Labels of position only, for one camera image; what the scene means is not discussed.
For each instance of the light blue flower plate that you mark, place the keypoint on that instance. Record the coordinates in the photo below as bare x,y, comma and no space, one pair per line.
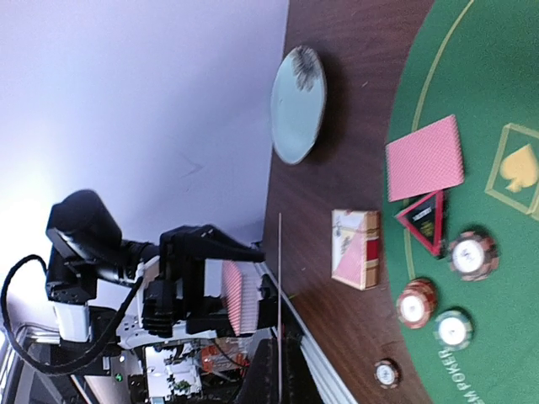
297,104

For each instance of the metal front rail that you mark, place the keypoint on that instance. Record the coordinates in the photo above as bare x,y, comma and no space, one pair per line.
330,386

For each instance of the green chip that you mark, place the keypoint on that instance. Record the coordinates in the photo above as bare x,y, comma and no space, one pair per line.
453,329

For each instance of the orange chip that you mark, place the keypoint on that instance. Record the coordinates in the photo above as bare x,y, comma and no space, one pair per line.
417,303

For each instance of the red-backed playing card deck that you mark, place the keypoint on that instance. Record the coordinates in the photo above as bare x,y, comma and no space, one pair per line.
240,296

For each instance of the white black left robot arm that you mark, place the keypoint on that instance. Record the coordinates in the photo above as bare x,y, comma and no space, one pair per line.
87,245

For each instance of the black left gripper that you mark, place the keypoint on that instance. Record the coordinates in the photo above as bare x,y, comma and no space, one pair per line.
177,294

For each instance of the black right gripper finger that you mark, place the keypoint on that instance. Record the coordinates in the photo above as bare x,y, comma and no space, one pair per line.
269,376

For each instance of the round green poker mat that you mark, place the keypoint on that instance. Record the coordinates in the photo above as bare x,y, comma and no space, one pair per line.
477,61

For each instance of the red black chip stack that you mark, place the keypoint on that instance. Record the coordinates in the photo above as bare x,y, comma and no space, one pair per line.
387,373

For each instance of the black red triangular dealer marker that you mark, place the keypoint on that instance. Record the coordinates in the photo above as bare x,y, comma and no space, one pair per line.
425,219

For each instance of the gold playing card box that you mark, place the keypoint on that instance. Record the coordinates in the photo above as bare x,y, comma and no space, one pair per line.
356,248

